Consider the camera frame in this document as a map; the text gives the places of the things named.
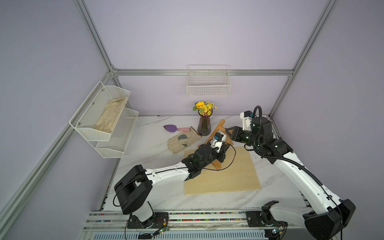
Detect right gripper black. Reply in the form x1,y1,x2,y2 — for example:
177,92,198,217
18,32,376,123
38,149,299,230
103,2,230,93
225,127,262,149

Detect wooden easel frame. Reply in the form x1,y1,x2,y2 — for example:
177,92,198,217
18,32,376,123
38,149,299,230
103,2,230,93
204,119,234,171

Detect light plywood board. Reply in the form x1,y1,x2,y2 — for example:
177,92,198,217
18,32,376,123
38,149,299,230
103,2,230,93
184,147,262,195

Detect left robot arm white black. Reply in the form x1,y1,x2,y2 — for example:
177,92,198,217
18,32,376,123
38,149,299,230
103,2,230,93
113,133,231,228

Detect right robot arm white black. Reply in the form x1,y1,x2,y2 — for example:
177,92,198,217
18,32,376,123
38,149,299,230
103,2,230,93
225,106,356,240

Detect dark glass vase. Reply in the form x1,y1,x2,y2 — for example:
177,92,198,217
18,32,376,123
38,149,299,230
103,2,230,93
198,113,211,136

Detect yellow flower bouquet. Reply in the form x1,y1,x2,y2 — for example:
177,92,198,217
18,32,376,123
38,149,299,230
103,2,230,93
193,102,217,117

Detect cream work glove on table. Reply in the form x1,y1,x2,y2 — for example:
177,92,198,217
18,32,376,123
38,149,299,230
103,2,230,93
167,127,202,154

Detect cream glove in shelf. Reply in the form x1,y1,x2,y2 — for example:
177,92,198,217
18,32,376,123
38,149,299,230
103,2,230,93
94,97,128,134

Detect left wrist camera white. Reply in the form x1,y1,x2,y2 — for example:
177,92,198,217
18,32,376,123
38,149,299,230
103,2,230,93
210,139,223,153

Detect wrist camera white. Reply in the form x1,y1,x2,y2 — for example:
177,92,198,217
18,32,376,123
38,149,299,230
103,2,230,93
210,139,223,153
240,111,254,131

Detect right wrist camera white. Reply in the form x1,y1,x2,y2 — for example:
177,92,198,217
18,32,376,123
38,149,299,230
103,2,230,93
240,111,254,131

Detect purple trowel pink handle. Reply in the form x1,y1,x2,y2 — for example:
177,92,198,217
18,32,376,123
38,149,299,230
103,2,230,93
163,125,191,133

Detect white wire wall basket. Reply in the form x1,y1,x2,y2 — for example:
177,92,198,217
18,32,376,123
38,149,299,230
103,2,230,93
187,65,232,97

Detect white perforated wall shelf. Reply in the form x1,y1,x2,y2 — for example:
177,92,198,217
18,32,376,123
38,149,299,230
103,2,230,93
69,82,139,159

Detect metal base rail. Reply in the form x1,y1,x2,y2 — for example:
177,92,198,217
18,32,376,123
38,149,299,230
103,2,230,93
80,210,312,240

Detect aluminium frame profiles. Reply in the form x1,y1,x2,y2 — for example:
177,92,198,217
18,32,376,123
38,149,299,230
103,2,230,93
1,1,338,238

